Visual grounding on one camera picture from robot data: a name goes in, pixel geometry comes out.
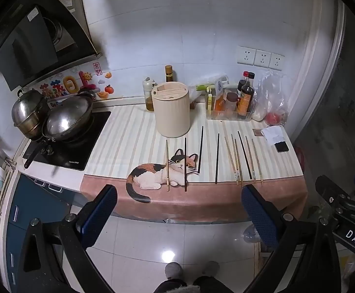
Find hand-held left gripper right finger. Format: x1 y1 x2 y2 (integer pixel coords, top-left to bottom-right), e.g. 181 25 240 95
241 184 341 293

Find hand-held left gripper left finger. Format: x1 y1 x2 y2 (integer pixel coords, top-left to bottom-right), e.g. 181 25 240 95
14 185 118 293

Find wooden chopstick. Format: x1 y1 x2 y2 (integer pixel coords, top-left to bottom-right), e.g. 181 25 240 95
230 134 243 184
224 136 238 181
165 140 170 191
245 136 256 181
251 139 263 184
234 139 240 186

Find dark chopstick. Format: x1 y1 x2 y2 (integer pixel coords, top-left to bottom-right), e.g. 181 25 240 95
215 133 220 184
197 126 204 174
237 131 253 179

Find cream cylindrical utensil holder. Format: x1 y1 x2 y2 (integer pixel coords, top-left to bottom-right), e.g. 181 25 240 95
151 81 191 138

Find black induction cooktop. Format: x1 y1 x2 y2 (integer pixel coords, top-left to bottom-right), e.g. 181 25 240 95
23 111 111 171

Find blue kitchen cabinet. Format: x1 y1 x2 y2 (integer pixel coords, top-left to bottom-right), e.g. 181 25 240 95
7 174 74 293

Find grey slipper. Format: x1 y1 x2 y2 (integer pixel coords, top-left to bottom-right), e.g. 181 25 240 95
165 262 184 280
202 261 220 278

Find striped cat print table mat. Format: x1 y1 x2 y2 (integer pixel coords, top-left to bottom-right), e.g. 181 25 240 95
80 102 308 223

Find white tissue paper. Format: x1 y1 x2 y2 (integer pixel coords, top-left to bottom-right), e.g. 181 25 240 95
261 126 285 145

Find black wok pan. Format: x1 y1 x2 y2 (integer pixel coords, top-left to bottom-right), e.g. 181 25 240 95
23 93 94 169

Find red tomato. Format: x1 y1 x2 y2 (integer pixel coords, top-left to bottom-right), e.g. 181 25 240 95
266 112 282 126

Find person's legs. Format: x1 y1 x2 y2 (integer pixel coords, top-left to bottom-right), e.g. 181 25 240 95
153 276 233 293

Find clear plastic organizer bin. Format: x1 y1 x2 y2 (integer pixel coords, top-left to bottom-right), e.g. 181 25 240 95
206 87 254 121

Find clear plastic bag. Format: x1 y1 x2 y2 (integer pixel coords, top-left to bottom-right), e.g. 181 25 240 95
252 70 288 126

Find jar with brown lid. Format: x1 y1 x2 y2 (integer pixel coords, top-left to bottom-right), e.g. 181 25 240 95
225 92 238 112

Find large soy sauce bottle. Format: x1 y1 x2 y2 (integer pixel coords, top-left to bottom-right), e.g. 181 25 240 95
237 72 255 118

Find steel steamer pot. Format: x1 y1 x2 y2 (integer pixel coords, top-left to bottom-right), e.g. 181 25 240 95
12 89 48 139

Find oil dispenser bottle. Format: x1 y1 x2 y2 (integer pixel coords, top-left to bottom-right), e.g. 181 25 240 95
143 77 157 111

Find dark bottle with red cap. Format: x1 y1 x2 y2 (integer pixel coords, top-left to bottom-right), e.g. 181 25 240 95
238 71 249 98

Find clear packet with round logo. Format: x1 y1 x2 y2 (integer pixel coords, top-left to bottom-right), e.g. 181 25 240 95
193 75 229 98

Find black range hood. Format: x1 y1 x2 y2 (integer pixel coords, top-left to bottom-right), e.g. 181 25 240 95
0 0 103 92

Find colourful wall stickers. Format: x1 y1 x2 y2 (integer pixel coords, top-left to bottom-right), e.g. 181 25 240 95
39 62 115 101

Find green handled tool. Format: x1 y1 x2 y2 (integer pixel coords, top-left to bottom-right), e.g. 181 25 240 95
196 82 224 91

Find white wall socket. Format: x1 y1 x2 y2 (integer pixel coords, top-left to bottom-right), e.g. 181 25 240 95
269 52 285 70
254 49 271 68
236 46 256 65

